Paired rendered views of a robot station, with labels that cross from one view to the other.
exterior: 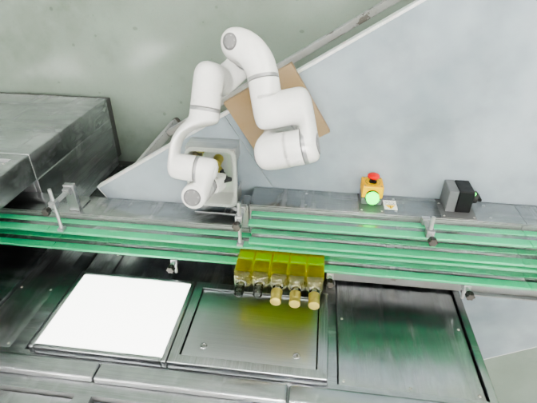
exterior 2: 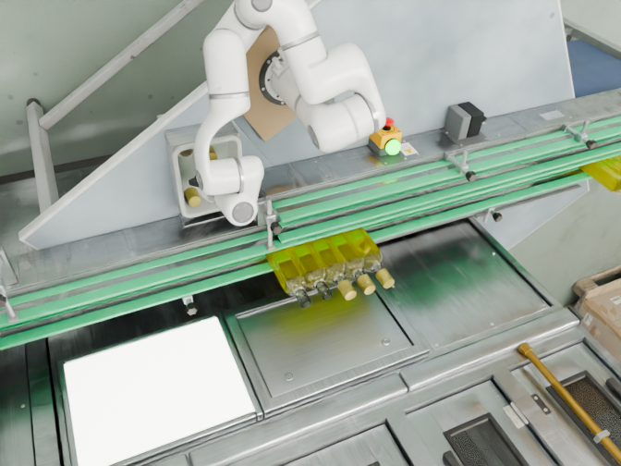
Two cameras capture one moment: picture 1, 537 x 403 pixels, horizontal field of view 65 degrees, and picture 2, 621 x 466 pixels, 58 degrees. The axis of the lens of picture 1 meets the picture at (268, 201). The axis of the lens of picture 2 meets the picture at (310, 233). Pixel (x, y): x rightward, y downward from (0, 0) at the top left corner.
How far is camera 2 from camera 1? 0.63 m
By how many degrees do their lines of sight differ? 27
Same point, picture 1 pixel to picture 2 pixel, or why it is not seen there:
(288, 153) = (359, 128)
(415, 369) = (485, 305)
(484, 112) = (483, 26)
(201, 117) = (237, 107)
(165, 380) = (277, 431)
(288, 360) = (381, 349)
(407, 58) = not seen: outside the picture
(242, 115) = not seen: hidden behind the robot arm
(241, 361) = (339, 372)
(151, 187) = (108, 214)
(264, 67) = (309, 27)
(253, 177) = not seen: hidden behind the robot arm
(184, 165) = (229, 176)
